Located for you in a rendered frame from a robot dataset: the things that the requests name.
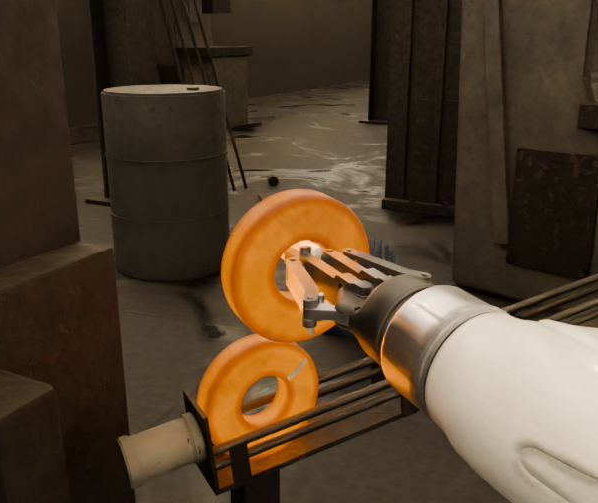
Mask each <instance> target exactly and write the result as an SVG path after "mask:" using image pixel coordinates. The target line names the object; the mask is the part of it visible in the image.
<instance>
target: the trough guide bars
mask: <svg viewBox="0 0 598 503"><path fill-rule="evenodd" d="M597 281H598V274H595V275H592V276H589V277H587V278H584V279H581V280H578V281H576V282H573V283H570V284H567V285H565V286H562V287H559V288H556V289H554V290H551V291H548V292H545V293H543V294H540V295H537V296H534V297H532V298H529V299H526V300H523V301H521V302H518V303H515V304H512V305H510V306H507V307H504V308H501V309H502V310H503V311H505V312H507V313H508V314H509V315H510V316H512V317H515V318H518V319H522V320H525V319H528V318H530V317H533V316H536V315H538V314H541V313H544V312H546V311H549V310H551V309H554V308H557V307H559V306H562V305H565V304H567V303H570V302H573V301H575V300H578V299H580V298H583V297H586V296H588V295H591V294H594V293H596V292H598V284H597V285H594V286H591V287H589V288H586V289H583V290H581V291H578V292H575V293H573V294H570V295H567V296H565V297H562V298H559V299H557V300H554V301H551V302H548V303H546V304H543V305H540V306H538V307H535V308H532V309H530V310H527V311H524V312H522V313H519V314H516V311H519V310H522V309H524V308H527V307H530V306H532V305H535V304H538V303H540V302H543V301H546V300H549V299H551V298H554V297H557V296H559V295H562V294H565V293H567V292H570V291H573V290H576V289H578V288H581V287H584V286H586V285H589V284H592V283H594V282H597ZM597 306H598V298H595V299H593V300H590V301H588V302H585V303H582V304H580V305H577V306H575V307H572V308H569V309H567V310H564V311H562V312H559V313H556V314H554V315H551V316H549V317H546V318H543V319H541V320H546V319H548V320H553V321H557V322H559V321H561V320H564V319H566V318H569V317H571V316H574V315H576V314H579V313H582V312H584V311H587V310H589V309H592V308H594V307H597ZM595 318H598V309H596V310H594V311H591V312H589V313H586V314H584V315H581V316H579V317H576V318H573V319H571V320H568V321H566V322H563V323H565V324H570V325H576V326H578V325H580V324H583V323H585V322H588V321H590V320H593V319H595ZM369 366H370V367H371V369H370V370H367V371H365V372H362V373H359V374H357V375H354V376H351V377H349V378H346V379H343V380H340V381H338V382H335V383H332V384H330V385H327V386H324V387H322V388H319V389H318V397H317V398H321V397H323V396H326V395H329V394H331V393H334V392H337V391H339V390H342V389H345V388H347V387H350V386H352V385H355V384H358V383H360V382H363V381H366V380H368V379H371V383H372V385H370V386H368V387H365V388H363V389H360V390H357V391H355V392H352V393H350V394H347V395H344V396H342V397H339V398H337V399H334V400H331V401H329V402H326V403H324V404H321V405H318V406H316V407H313V408H311V409H308V410H305V411H303V412H300V413H298V414H295V415H292V416H290V417H287V418H285V419H282V420H279V421H277V422H274V423H272V424H269V425H266V426H264V427H261V428H259V429H256V430H253V431H251V432H248V433H246V434H243V435H240V436H238V437H235V438H233V439H230V440H227V441H225V442H222V443H220V444H217V445H214V443H213V442H212V446H213V452H214V457H215V456H218V455H220V454H223V453H225V452H228V451H229V455H227V456H225V457H222V458H220V459H217V460H215V464H216V470H217V471H218V470H220V469H223V468H225V467H228V466H230V465H231V469H232V475H233V481H234V483H235V488H236V489H237V488H239V487H241V486H244V485H246V484H248V483H251V482H253V481H252V474H251V467H250V460H249V458H250V457H253V456H255V455H258V454H260V453H263V452H265V451H268V450H270V449H273V448H275V447H278V446H280V445H283V444H285V443H288V442H290V441H293V440H295V439H298V438H300V437H302V436H305V435H307V434H310V433H312V432H315V431H317V430H320V429H322V428H325V427H327V426H330V425H332V424H335V423H337V422H340V421H342V420H345V419H347V418H350V417H352V416H355V415H357V414H360V413H362V412H365V411H367V410H369V409H371V408H374V407H376V406H379V405H381V404H384V403H386V402H389V401H391V400H394V399H396V398H399V397H401V412H403V418H405V417H408V416H410V415H412V414H415V413H417V407H416V406H415V405H414V404H412V403H411V402H410V401H409V400H408V399H406V398H405V397H404V396H403V395H402V394H400V393H399V392H398V391H397V390H395V389H393V390H391V391H388V392H386V393H383V394H382V395H379V396H377V397H374V398H372V399H369V400H367V401H364V402H362V403H359V404H356V405H354V406H351V407H349V408H346V409H344V410H341V411H339V412H336V413H334V414H331V415H329V416H326V417H324V418H321V419H318V420H316V421H313V422H311V423H308V424H306V425H303V426H301V427H298V428H296V429H293V430H291V431H288V432H285V433H283V434H280V435H278V436H275V437H273V438H270V439H268V440H265V441H263V442H260V443H258V444H255V445H253V446H250V447H248V446H247V444H248V443H251V442H254V441H256V440H259V439H261V438H264V437H266V436H269V435H271V434H274V433H277V432H279V431H282V430H284V429H287V428H289V427H292V426H294V425H297V424H299V423H302V422H305V421H307V420H310V419H312V418H315V417H317V416H320V415H322V414H325V413H328V412H330V411H333V410H335V409H338V408H340V407H343V406H345V405H348V404H350V403H353V402H356V401H358V400H361V399H363V398H366V397H368V396H371V395H373V394H376V393H379V392H381V391H384V390H386V389H388V388H390V387H392V386H391V385H390V384H389V382H388V381H387V379H386V377H385V375H384V373H383V370H382V366H381V365H379V364H378V363H377V362H376V361H375V360H373V359H372V358H371V357H368V358H365V359H362V360H360V361H357V362H354V363H351V364H349V365H346V366H343V367H340V368H338V369H335V370H332V371H329V372H327V373H324V374H321V375H319V376H318V383H319V384H323V383H326V382H328V381H331V380H334V379H336V378H339V377H342V376H345V375H347V374H350V373H353V372H355V371H358V370H361V369H363V368H366V367H369ZM275 395H276V391H274V392H272V393H269V394H266V395H264V396H261V397H258V398H255V399H253V400H250V401H247V402H244V403H242V404H241V413H245V412H247V411H250V410H253V409H256V408H258V407H261V406H264V405H266V404H269V403H271V402H272V401H273V399H274V397H275Z"/></svg>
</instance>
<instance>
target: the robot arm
mask: <svg viewBox="0 0 598 503"><path fill-rule="evenodd" d="M281 259H283V260H284V263H285V265H286V286H287V288H288V289H289V291H290V293H291V294H292V296H293V298H294V299H295V301H296V303H297V304H298V306H299V308H300V310H301V312H302V326H303V327H305V328H315V327H317V322H318V321H319V322H322V321H324V320H331V321H334V322H335V324H336V325H337V326H338V327H339V328H341V329H343V330H347V331H350V332H352V333H354V335H355V336H356V338H357V340H358V342H359V343H360V345H361V347H362V349H363V350H364V351H365V353H366V354H367V355H368V356H370V357H371V358H372V359H373V360H375V361H376V362H377V363H378V364H379V365H381V366H382V370H383V373H384V375H385V377H386V379H387V381H388V382H389V384H390V385H391V386H392V387H393V388H394V389H395V390H397V391H398V392H399V393H400V394H402V395H403V396H404V397H405V398H406V399H408V400H409V401H410V402H411V403H412V404H414V405H415V406H416V407H417V408H418V409H420V411H421V412H422V413H423V414H424V415H425V416H426V417H427V418H428V419H429V420H431V421H432V422H434V423H436V424H437V425H438V426H439V427H440V428H441V429H442V430H443V432H444V433H445V434H446V436H447V438H448V440H449V442H450V444H451V445H452V447H453V448H454V450H455V451H456V452H457V453H458V454H459V455H460V456H461V457H462V458H463V459H464V460H465V461H466V462H467V463H468V465H469V466H470V467H471V468H472V469H473V470H474V471H475V472H476V473H477V474H479V475H480V476H481V477H482V478H483V479H484V480H485V481H486V482H487V483H489V484H490V485H491V486H492V487H493V488H494V489H495V490H496V491H498V492H499V493H500V494H501V495H503V496H504V497H505V498H506V499H508V500H509V501H510V502H511V503H598V328H591V327H583V326H576V325H570V324H565V323H561V322H557V321H553V320H548V319H546V320H540V321H539V322H535V321H529V320H522V319H518V318H515V317H512V316H510V315H509V314H508V313H507V312H505V311H503V310H502V309H500V308H498V307H495V306H492V305H489V304H488V303H486V302H484V301H482V300H480V299H478V298H477V297H475V296H473V295H471V294H469V293H467V292H466V291H464V290H462V289H460V288H458V287H454V286H449V285H438V286H435V285H434V284H432V283H431V274H429V273H426V272H420V271H415V270H411V269H407V268H404V267H402V266H399V265H396V264H394V263H391V262H388V261H386V260H383V259H380V258H378V257H375V256H372V255H370V254H367V253H364V252H362V251H357V250H355V249H351V248H346V249H344V250H343V253H340V252H338V251H336V250H334V249H325V248H323V247H322V246H320V245H318V244H315V243H313V242H312V241H301V242H298V243H296V244H294V245H292V246H291V247H289V248H288V249H287V250H286V251H285V252H284V253H283V255H282V256H281ZM356 260H357V263H356V262H355V261H356ZM325 298H326V299H327V300H328V301H330V302H331V303H332V304H333V305H331V304H329V303H328V301H327V300H324V299H325Z"/></svg>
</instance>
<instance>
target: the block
mask: <svg viewBox="0 0 598 503"><path fill-rule="evenodd" d="M0 503H70V496H69V488H68V480H67V472H66V463H65V455H64V447H63V439H62V431H61V423H60V415H59V407H58V398H57V393H56V391H55V389H54V388H53V387H52V386H51V385H49V384H46V383H43V382H40V381H37V380H33V379H30V378H27V377H24V376H20V375H17V374H14V373H11V372H8V371H4V370H1V369H0Z"/></svg>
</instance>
